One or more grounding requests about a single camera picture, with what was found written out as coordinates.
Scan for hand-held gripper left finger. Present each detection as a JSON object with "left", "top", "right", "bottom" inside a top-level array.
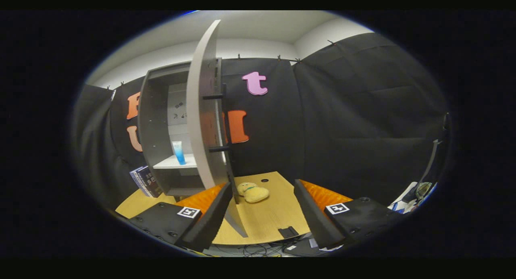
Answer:
[{"left": 128, "top": 181, "right": 234, "bottom": 253}]

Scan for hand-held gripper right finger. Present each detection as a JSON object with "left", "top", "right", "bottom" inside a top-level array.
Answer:
[{"left": 293, "top": 179, "right": 404, "bottom": 250}]

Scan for blue white cosmetic tube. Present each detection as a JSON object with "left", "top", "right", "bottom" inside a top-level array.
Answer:
[{"left": 171, "top": 141, "right": 187, "bottom": 166}]

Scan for beige cabinet door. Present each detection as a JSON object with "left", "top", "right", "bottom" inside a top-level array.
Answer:
[{"left": 185, "top": 20, "right": 249, "bottom": 238}]

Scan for dark flat device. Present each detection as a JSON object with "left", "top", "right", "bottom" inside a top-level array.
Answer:
[{"left": 282, "top": 237, "right": 321, "bottom": 257}]

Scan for yellow plush toy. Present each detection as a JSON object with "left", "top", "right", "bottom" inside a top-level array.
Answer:
[{"left": 237, "top": 182, "right": 270, "bottom": 204}]

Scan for dark blue book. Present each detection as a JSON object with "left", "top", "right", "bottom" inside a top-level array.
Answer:
[{"left": 139, "top": 166, "right": 164, "bottom": 198}]

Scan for white blue book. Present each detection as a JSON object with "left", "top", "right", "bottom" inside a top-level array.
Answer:
[{"left": 133, "top": 168, "right": 150, "bottom": 197}]

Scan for white cluttered side table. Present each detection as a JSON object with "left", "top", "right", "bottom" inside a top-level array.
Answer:
[{"left": 388, "top": 181, "right": 438, "bottom": 214}]

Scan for black backdrop cloth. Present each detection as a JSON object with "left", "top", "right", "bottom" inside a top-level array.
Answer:
[{"left": 72, "top": 32, "right": 450, "bottom": 209}]

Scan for grey cabinet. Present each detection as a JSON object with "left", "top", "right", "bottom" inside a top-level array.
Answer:
[{"left": 137, "top": 57, "right": 226, "bottom": 199}]

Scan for black cables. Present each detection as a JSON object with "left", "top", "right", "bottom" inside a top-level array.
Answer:
[{"left": 242, "top": 243, "right": 285, "bottom": 257}]

